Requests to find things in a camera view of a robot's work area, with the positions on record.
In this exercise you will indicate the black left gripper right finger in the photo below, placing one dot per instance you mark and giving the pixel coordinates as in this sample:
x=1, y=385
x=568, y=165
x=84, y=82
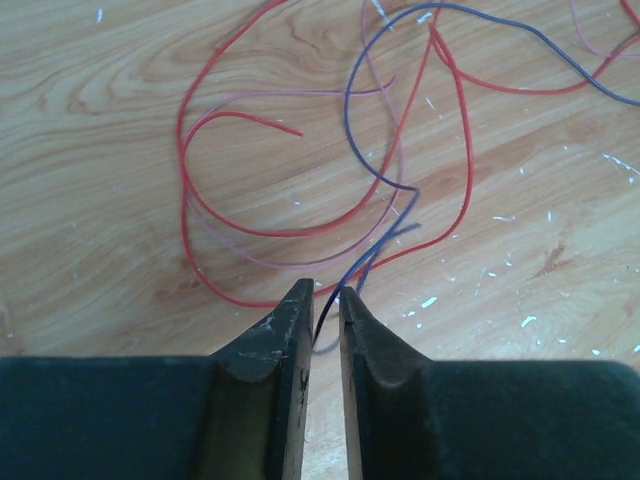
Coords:
x=411, y=417

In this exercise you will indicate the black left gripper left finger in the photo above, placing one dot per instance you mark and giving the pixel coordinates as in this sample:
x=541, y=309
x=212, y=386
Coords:
x=238, y=413

